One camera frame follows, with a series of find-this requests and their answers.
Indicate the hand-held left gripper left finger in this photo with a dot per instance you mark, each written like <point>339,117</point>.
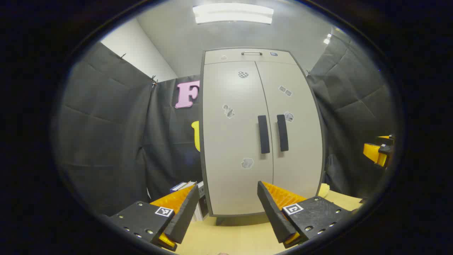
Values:
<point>185,216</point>

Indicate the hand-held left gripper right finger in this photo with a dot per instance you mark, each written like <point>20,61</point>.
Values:
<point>274,216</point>

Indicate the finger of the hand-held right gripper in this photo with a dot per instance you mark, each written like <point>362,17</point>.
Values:
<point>374,153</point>

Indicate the grey shoe cabinet door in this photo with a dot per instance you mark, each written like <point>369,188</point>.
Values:
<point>233,141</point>
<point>300,141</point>

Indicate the grey double-door shoe cabinet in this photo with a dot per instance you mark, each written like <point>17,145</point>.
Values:
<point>230,56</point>

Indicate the grey book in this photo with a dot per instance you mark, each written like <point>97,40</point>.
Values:
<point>202,205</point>

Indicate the dark blue book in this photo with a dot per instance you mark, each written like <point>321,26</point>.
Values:
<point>178,187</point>

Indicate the black backdrop cloth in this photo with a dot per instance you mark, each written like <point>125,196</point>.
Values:
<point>106,141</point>

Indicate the small ceiling light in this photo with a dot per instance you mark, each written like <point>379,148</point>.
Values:
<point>327,39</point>

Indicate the large ceiling light panel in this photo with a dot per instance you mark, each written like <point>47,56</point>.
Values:
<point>233,13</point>

